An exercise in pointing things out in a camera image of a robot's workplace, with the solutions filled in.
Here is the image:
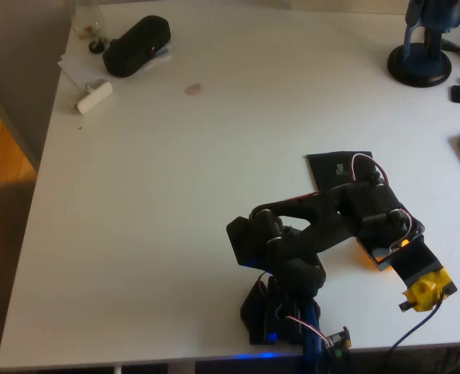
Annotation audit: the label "clear glass bottle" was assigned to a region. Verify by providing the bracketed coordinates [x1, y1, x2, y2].
[72, 0, 108, 42]

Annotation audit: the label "dark camera cable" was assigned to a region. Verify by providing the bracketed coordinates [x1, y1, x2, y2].
[387, 294, 448, 355]

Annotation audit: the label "yellow rubber duck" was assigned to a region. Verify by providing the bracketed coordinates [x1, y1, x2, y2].
[360, 239, 410, 273]

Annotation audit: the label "blue table clamp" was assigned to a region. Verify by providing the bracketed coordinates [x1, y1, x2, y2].
[300, 303, 325, 374]

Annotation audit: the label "red white servo cable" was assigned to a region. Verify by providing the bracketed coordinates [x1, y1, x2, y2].
[350, 153, 390, 184]

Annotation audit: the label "white power adapter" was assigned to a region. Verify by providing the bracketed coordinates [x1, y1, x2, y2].
[76, 79, 114, 115]

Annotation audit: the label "black camera with yellow tape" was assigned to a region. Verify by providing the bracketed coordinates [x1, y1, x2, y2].
[389, 241, 458, 312]

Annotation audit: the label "blue stand with black base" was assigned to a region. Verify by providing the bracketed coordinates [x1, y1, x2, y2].
[387, 0, 460, 89]

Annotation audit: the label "white paper sheets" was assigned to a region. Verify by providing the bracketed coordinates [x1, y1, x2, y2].
[57, 38, 175, 93]

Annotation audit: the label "black square mat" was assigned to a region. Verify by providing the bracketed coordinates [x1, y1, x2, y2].
[306, 150, 373, 192]

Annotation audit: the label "black zipped case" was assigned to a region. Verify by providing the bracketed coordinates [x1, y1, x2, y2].
[102, 14, 172, 79]

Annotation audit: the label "small controller board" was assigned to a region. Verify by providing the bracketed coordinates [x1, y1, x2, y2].
[323, 326, 352, 358]

